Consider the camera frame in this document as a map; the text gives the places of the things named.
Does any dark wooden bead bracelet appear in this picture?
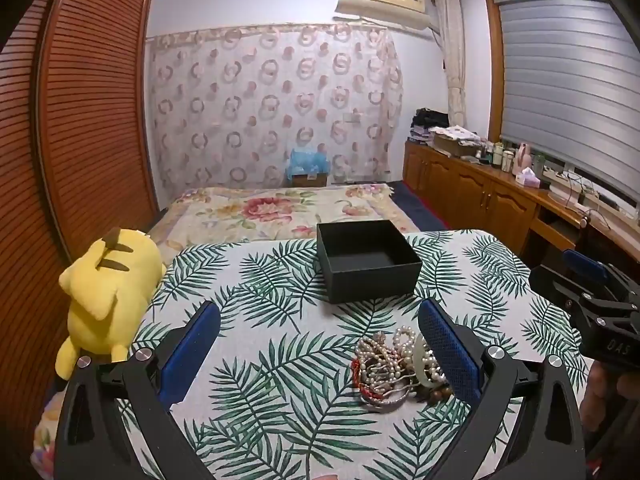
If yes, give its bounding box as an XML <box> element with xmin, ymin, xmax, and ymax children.
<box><xmin>426</xmin><ymin>381</ymin><xmax>454</xmax><ymax>404</ymax></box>

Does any pale green jade bangle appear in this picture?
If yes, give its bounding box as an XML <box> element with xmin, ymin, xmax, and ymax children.
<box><xmin>412</xmin><ymin>335</ymin><xmax>442</xmax><ymax>389</ymax></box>

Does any white pearl necklace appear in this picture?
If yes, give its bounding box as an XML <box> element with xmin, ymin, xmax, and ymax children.
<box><xmin>354</xmin><ymin>325</ymin><xmax>446</xmax><ymax>386</ymax></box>

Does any black open jewelry box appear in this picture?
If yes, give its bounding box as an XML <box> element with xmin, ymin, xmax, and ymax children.
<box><xmin>317</xmin><ymin>220</ymin><xmax>422</xmax><ymax>304</ymax></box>

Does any person's right hand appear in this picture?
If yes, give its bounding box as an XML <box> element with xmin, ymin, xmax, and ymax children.
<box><xmin>579</xmin><ymin>361</ymin><xmax>640</xmax><ymax>432</ymax></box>

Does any wooden sideboard cabinet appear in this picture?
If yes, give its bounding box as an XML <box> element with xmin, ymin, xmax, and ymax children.
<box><xmin>402</xmin><ymin>141</ymin><xmax>639</xmax><ymax>280</ymax></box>

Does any yellow Pikachu plush toy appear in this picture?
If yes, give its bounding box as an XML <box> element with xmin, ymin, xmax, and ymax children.
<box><xmin>55</xmin><ymin>228</ymin><xmax>166</xmax><ymax>380</ymax></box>

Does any pink tissue box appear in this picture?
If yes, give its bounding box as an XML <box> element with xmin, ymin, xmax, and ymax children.
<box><xmin>515</xmin><ymin>167</ymin><xmax>540</xmax><ymax>188</ymax></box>

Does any palm leaf print tablecloth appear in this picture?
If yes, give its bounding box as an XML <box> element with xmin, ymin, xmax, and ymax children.
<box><xmin>132</xmin><ymin>230</ymin><xmax>590</xmax><ymax>479</ymax></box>

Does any floral bed cover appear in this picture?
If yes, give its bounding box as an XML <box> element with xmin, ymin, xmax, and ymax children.
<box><xmin>150</xmin><ymin>183</ymin><xmax>418</xmax><ymax>263</ymax></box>

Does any grey window blind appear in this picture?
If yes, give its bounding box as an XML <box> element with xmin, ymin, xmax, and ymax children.
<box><xmin>496</xmin><ymin>0</ymin><xmax>640</xmax><ymax>200</ymax></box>

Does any stack of folded clothes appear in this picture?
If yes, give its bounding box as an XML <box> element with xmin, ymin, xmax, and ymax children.
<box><xmin>408</xmin><ymin>108</ymin><xmax>449</xmax><ymax>145</ymax></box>

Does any brown louvered wardrobe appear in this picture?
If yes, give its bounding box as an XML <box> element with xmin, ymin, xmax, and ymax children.
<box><xmin>1</xmin><ymin>0</ymin><xmax>158</xmax><ymax>479</ymax></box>

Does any circle pattern sheer curtain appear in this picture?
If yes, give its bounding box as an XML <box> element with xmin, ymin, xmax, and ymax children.
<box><xmin>146</xmin><ymin>22</ymin><xmax>404</xmax><ymax>200</ymax></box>

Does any cream bundled window curtain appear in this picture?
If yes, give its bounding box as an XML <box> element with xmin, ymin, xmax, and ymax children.
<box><xmin>435</xmin><ymin>0</ymin><xmax>466</xmax><ymax>127</ymax></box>

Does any wall air conditioner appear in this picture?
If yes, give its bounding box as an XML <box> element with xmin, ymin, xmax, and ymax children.
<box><xmin>335</xmin><ymin>0</ymin><xmax>437</xmax><ymax>32</ymax></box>

